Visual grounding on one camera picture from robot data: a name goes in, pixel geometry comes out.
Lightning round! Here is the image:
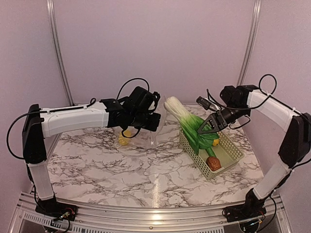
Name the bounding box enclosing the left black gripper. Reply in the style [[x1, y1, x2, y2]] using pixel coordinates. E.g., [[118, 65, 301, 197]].
[[130, 111, 161, 132]]

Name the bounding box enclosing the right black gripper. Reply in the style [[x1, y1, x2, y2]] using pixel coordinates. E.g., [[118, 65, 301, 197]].
[[197, 103, 248, 134]]

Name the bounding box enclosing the yellow lemon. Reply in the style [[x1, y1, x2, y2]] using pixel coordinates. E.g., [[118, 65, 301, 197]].
[[118, 130, 132, 146], [212, 139, 219, 147]]

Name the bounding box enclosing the green white bok choy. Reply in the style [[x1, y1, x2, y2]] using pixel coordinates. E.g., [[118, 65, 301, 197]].
[[164, 96, 219, 154]]

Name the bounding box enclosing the clear zip top bag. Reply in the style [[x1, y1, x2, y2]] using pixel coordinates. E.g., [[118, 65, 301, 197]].
[[114, 103, 167, 149]]

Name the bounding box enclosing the brown bread bun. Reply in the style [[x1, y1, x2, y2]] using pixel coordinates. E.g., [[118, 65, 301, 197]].
[[206, 156, 222, 171]]

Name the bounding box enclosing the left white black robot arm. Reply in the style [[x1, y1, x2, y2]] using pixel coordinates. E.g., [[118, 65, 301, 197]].
[[22, 97, 161, 217]]

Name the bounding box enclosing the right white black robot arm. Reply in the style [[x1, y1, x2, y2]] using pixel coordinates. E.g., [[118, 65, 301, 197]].
[[197, 85, 311, 222]]

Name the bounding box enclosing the green cucumber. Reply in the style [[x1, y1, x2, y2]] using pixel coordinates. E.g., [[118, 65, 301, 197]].
[[206, 147, 217, 158]]

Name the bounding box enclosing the beige perforated plastic basket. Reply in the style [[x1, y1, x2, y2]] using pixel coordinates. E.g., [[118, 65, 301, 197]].
[[179, 130, 244, 180]]

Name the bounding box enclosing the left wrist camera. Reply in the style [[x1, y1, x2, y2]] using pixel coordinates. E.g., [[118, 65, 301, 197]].
[[124, 86, 160, 114]]

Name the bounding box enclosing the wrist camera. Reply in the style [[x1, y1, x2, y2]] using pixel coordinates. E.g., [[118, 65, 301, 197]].
[[196, 96, 215, 111], [124, 86, 160, 114]]

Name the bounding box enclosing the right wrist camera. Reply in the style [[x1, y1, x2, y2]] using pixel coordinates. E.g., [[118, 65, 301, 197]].
[[196, 96, 215, 111]]

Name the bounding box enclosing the right aluminium frame post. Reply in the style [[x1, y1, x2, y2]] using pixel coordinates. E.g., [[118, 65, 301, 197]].
[[237, 0, 262, 85]]

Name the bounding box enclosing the aluminium frame post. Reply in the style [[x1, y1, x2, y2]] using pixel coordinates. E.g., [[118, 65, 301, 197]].
[[46, 0, 74, 106], [237, 0, 262, 85]]

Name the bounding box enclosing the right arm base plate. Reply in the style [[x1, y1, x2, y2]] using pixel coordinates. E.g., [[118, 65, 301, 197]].
[[222, 204, 267, 222]]

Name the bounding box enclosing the left aluminium frame post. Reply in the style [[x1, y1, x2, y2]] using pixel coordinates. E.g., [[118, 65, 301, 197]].
[[46, 0, 74, 106]]

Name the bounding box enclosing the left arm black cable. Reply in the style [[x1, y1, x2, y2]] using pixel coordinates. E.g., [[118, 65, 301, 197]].
[[6, 77, 150, 161]]

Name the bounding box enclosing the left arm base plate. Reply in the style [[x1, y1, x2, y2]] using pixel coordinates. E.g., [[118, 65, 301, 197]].
[[35, 202, 78, 221]]

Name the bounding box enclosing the front aluminium rail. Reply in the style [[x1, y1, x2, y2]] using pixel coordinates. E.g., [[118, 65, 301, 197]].
[[8, 193, 292, 233]]

